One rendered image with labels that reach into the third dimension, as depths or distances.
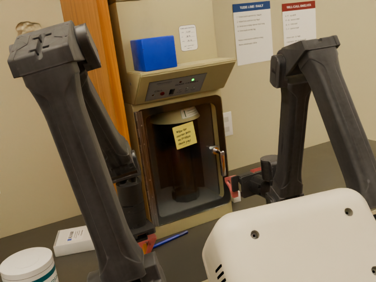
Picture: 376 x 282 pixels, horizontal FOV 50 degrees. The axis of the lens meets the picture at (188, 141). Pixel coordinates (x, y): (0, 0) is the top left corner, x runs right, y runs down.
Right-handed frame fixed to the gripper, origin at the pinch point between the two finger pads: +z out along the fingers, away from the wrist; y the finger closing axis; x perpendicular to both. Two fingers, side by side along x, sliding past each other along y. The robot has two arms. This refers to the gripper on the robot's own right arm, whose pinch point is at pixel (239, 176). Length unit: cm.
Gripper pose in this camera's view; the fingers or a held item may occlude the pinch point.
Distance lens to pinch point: 129.0
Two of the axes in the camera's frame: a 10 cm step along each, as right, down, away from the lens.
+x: 1.3, 9.6, 2.4
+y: -8.9, 2.2, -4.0
